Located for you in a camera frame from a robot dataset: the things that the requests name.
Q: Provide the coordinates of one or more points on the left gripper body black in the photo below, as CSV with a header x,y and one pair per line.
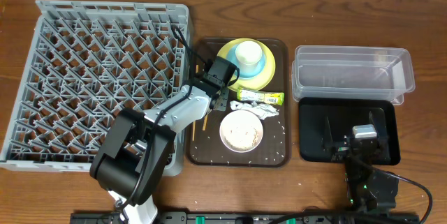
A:
x,y
221,99

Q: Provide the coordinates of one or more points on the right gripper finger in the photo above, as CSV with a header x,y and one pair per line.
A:
x,y
380,128
327,132

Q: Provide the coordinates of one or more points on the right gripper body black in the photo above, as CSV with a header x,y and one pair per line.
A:
x,y
349,149

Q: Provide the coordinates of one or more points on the wooden chopstick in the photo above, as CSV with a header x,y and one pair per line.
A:
x,y
194,123
205,122

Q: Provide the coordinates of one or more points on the white bowl with food residue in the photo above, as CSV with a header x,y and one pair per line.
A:
x,y
241,131

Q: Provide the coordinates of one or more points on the white tissue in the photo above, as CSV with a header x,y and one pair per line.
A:
x,y
262,111

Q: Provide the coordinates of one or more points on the green yellow snack wrapper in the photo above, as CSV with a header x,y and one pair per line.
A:
x,y
272,98

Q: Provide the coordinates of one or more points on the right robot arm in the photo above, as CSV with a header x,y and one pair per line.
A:
x,y
369,189

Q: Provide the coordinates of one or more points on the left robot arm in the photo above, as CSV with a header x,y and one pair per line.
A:
x,y
130,163

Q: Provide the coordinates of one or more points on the grey plastic dishwasher rack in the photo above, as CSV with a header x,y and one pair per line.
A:
x,y
89,60

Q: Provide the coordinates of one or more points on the light blue bowl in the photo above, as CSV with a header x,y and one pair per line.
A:
x,y
256,70

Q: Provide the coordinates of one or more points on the black tray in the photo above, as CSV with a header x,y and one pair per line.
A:
x,y
343,114

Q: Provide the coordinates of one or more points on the white cup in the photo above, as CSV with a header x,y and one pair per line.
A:
x,y
248,55

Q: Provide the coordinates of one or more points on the yellow plate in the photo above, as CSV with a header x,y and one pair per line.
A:
x,y
260,81

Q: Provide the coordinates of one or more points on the dark brown serving tray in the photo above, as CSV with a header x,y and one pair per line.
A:
x,y
275,148

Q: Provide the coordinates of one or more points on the clear plastic container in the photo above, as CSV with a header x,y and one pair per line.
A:
x,y
352,72

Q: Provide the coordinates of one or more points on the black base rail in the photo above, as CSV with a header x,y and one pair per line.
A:
x,y
178,217

